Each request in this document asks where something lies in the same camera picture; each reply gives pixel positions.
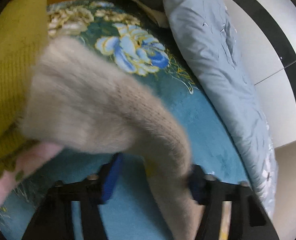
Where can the teal floral bed blanket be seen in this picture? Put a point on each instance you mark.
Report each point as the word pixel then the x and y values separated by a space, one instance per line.
pixel 132 212

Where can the pink knit garment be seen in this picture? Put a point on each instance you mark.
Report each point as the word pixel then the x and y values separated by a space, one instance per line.
pixel 26 164

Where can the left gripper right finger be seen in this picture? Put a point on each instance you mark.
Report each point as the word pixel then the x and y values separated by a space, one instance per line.
pixel 231 211

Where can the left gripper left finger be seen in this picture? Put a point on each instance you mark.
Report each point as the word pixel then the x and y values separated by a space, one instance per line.
pixel 53 217

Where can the white black-striped wardrobe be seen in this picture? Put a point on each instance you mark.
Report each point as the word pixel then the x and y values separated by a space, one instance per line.
pixel 266 30

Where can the light blue floral quilt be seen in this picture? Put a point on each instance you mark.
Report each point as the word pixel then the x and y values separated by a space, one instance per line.
pixel 207 41

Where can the mustard yellow knit garment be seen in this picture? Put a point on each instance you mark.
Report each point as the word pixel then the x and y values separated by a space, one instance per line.
pixel 23 34

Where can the beige fuzzy sweater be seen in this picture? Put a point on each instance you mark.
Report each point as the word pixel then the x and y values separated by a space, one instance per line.
pixel 80 100

